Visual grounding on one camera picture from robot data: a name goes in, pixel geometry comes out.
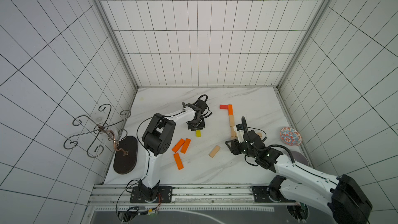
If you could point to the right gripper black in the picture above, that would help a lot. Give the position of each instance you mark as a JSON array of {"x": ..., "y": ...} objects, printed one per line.
[{"x": 235, "y": 146}]

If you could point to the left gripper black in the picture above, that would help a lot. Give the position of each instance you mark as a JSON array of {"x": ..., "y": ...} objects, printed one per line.
[{"x": 200, "y": 127}]

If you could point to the yellow block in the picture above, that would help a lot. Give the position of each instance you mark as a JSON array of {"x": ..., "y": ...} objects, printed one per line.
[{"x": 198, "y": 133}]

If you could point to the natural wood block diagonal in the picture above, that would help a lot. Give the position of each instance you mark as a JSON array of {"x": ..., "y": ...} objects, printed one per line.
[
  {"x": 233, "y": 132},
  {"x": 214, "y": 151}
]

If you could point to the orange block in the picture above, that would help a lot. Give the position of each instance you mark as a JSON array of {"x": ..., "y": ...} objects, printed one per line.
[
  {"x": 178, "y": 161},
  {"x": 178, "y": 146},
  {"x": 230, "y": 109},
  {"x": 185, "y": 146}
]

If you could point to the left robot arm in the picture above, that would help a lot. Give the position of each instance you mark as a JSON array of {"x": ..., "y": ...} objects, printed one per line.
[{"x": 157, "y": 139}]

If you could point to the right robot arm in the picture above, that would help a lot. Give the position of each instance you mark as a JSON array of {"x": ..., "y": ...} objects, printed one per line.
[{"x": 339, "y": 196}]

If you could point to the patterned red blue plate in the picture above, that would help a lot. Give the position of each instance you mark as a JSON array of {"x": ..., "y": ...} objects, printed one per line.
[{"x": 290, "y": 136}]

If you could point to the purple bowl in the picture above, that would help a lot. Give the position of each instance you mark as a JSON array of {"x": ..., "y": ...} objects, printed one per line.
[{"x": 300, "y": 158}]

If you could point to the black round plate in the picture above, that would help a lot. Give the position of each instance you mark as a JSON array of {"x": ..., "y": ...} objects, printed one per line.
[{"x": 126, "y": 155}]

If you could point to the metal scroll wall ornament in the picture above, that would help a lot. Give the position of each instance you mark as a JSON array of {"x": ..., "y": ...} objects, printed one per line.
[{"x": 99, "y": 128}]

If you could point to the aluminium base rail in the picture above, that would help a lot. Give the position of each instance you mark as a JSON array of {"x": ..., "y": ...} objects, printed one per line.
[{"x": 116, "y": 196}]

